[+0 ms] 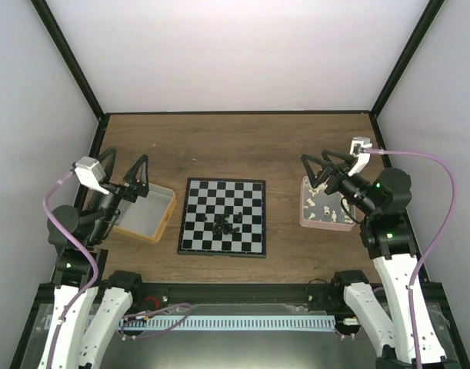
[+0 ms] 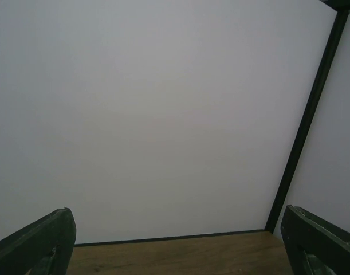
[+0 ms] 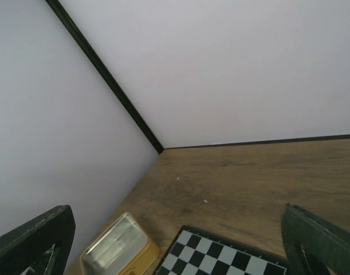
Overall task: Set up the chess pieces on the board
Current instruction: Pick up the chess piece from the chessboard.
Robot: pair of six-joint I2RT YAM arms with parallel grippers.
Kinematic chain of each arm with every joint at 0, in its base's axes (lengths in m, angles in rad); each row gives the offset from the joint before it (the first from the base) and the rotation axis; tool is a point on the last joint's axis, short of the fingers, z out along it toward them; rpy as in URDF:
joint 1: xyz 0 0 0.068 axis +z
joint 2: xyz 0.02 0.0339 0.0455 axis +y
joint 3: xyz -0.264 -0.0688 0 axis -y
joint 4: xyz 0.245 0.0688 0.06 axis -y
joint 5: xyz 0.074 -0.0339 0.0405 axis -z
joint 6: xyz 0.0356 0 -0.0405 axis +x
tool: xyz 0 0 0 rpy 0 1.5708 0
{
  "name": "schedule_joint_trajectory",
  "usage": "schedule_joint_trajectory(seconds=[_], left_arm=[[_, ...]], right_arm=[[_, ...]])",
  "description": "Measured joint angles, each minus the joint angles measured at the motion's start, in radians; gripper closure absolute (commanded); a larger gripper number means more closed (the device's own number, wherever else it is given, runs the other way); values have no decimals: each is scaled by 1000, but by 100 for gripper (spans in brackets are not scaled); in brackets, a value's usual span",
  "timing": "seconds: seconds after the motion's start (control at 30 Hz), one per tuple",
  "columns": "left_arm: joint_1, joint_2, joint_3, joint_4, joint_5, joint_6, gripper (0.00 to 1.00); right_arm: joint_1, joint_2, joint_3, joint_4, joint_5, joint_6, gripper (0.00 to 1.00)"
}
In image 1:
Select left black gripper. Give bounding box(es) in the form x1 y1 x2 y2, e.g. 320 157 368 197
88 146 152 244

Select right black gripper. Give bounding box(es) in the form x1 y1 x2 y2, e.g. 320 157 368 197
302 150 379 218

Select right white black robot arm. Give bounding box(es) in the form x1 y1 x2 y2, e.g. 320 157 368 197
301 148 448 368

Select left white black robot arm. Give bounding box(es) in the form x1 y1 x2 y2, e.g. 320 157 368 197
38 148 149 368

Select white chess pieces in box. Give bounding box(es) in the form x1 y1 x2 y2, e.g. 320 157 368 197
302 183 355 224

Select pile of black chess pieces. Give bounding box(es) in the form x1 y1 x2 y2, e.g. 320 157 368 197
197 212 242 235

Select pink tin box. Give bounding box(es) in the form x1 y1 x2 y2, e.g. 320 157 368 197
299 175 357 233

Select yellow tin box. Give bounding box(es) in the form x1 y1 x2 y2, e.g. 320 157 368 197
113 183 177 244

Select black and silver chessboard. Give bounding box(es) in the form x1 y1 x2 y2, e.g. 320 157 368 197
177 178 267 258

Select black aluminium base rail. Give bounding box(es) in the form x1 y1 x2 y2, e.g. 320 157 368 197
38 282 443 308

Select black frame post left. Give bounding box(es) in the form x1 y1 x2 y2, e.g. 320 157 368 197
29 0 105 120

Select black frame post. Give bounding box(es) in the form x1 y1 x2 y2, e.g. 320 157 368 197
372 0 446 116
29 0 105 120

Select light blue cable duct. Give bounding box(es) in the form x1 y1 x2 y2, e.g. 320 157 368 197
124 315 336 333

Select black frame post right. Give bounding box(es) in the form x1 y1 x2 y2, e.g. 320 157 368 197
372 0 446 116

